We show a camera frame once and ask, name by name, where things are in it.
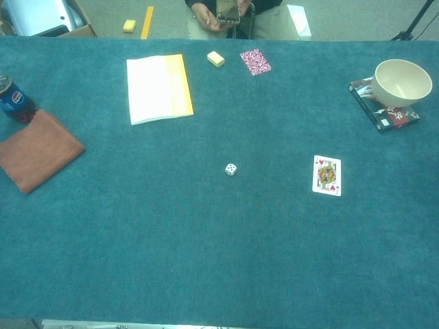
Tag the bystander right hand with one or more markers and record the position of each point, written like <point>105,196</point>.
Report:
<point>205,17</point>

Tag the bystander left hand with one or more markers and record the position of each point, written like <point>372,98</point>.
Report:
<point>244,7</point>

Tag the smartphone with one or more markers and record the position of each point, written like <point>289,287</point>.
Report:
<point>228,10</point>

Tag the white die black pips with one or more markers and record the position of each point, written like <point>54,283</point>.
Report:
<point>230,169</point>

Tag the seated person beige trousers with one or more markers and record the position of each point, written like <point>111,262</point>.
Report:
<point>271,24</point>

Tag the pale yellow eraser block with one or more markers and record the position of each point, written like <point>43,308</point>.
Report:
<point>215,58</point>

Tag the red patterned card deck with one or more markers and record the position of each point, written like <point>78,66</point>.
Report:
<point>255,62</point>

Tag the white paper sheet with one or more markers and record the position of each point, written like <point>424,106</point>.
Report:
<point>300,20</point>

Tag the yellow flat strip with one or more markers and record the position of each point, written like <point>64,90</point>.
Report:
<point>147,22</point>

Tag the yellow sponge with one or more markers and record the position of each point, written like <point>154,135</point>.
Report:
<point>129,26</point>

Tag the white and yellow book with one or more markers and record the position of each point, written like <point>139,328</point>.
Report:
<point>154,89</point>

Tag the cardboard box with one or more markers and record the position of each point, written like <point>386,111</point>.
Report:
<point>82,31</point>

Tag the black tripod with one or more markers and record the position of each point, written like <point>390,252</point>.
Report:
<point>411,27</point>

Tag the grey device in box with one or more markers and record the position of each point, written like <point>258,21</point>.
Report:
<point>34,13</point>

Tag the cream bowl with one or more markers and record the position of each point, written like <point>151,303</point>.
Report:
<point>401,84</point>

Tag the black and red box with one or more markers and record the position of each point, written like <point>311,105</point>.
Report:
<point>394,118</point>

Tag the jack of hearts card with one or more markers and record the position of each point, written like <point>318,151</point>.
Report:
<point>326,175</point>

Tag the pepsi cola bottle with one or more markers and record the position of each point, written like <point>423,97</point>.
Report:
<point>15,103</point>

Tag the folded orange cloth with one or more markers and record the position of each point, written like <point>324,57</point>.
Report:
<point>37,150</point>

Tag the teal table cloth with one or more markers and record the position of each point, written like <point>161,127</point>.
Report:
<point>219,240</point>

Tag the black metal chair frame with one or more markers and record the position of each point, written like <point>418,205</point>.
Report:
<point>252,24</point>

